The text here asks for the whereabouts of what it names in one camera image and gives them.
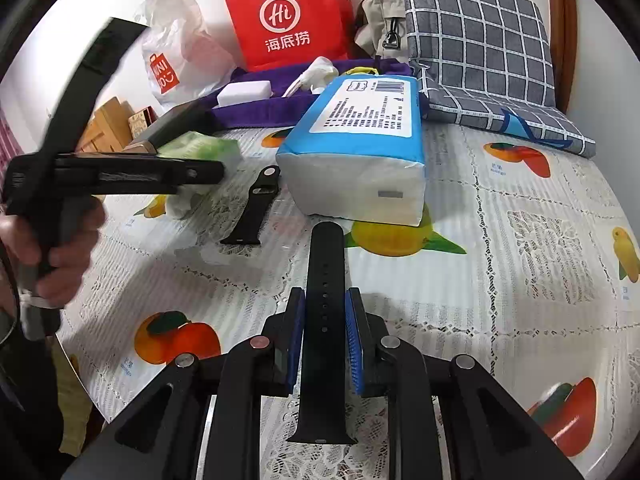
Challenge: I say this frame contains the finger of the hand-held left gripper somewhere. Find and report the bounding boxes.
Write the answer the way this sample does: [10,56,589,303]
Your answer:
[170,156,227,195]

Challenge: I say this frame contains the white plastic bag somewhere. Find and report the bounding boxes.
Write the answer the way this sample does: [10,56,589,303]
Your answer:
[134,0,239,114]

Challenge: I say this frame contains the green tissue pack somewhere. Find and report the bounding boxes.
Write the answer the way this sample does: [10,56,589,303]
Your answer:
[157,131,244,177]

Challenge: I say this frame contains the dark box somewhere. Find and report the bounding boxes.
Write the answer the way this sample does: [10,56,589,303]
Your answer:
[144,100,217,147]

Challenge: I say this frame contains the grey checked cushion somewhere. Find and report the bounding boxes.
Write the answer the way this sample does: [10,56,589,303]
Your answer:
[401,0,597,159]

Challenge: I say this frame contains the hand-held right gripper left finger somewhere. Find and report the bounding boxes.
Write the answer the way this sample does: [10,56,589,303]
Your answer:
[62,289,306,480]

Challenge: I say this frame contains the person's left hand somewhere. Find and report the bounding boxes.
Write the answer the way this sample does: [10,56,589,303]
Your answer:
[0,198,108,311]

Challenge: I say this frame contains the white rectangular block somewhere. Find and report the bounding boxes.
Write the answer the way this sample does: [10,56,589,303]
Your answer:
[217,80,273,109]

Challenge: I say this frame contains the fruit print tablecloth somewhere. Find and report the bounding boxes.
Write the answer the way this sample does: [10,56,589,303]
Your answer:
[50,120,640,480]

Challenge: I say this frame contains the purple towel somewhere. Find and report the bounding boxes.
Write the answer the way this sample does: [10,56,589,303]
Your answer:
[202,57,431,132]

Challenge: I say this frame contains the white crumpled plastic wrap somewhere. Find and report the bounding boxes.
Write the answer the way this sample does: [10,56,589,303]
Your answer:
[282,56,346,97]

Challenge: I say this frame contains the wooden door frame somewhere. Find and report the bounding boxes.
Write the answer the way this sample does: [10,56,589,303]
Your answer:
[544,0,579,111]

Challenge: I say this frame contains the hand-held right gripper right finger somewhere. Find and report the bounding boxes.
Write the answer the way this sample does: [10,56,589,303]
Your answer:
[345,287,583,480]

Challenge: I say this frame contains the short black watch strap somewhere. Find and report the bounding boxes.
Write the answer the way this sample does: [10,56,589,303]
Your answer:
[220,165,281,246]

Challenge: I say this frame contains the red paper bag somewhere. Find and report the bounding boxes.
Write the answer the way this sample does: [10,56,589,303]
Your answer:
[221,0,351,72]

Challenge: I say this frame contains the small patterned box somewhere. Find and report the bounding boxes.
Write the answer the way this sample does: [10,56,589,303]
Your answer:
[127,106,161,136]

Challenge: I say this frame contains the long black watch strap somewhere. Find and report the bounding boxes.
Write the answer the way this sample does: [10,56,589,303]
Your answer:
[286,221,359,445]

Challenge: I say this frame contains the blue tissue pack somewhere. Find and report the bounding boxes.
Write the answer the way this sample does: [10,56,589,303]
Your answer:
[276,75,432,226]

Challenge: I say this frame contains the beige fabric bag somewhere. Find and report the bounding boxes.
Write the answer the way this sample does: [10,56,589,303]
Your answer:
[354,0,409,64]

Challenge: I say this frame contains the white tissue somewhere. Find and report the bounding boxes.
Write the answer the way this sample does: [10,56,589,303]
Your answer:
[162,187,202,220]

